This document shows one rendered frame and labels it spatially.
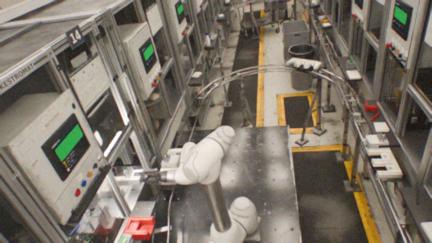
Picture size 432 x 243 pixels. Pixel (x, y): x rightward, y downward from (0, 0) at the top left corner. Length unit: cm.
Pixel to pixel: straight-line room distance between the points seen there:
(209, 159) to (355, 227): 187
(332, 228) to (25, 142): 241
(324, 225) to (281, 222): 89
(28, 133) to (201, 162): 70
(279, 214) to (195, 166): 96
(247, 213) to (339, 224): 128
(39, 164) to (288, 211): 151
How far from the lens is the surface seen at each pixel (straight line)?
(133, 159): 246
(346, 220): 301
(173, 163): 229
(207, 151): 139
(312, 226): 293
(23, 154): 136
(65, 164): 150
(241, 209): 185
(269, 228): 209
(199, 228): 216
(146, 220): 195
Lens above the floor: 238
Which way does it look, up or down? 33 degrees down
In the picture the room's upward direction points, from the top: 11 degrees counter-clockwise
